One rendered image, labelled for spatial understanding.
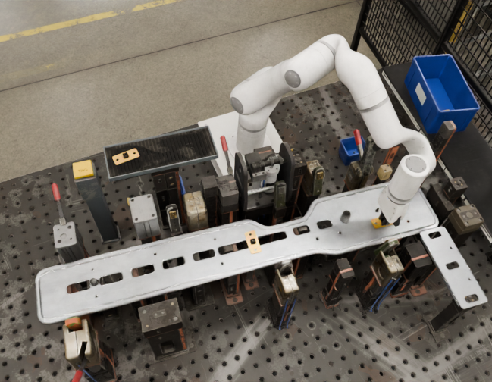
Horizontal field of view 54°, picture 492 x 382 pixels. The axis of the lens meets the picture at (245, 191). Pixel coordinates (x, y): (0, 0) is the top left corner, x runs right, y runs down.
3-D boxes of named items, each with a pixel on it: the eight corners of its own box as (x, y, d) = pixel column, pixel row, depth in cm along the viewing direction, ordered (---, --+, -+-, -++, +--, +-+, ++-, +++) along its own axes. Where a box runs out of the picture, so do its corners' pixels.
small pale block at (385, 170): (360, 222, 203) (383, 173, 173) (356, 215, 205) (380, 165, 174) (367, 220, 204) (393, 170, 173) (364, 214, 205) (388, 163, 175)
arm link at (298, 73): (267, 101, 189) (236, 123, 183) (250, 75, 187) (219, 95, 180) (346, 67, 144) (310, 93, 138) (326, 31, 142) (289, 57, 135)
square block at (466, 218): (427, 270, 192) (465, 227, 162) (418, 253, 196) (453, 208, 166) (445, 265, 194) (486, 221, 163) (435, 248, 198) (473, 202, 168)
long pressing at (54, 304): (39, 336, 144) (37, 334, 142) (34, 269, 155) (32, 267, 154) (442, 227, 170) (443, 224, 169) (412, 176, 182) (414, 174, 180)
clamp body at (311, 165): (295, 233, 199) (308, 183, 168) (286, 211, 205) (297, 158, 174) (315, 228, 201) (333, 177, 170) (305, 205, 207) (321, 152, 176)
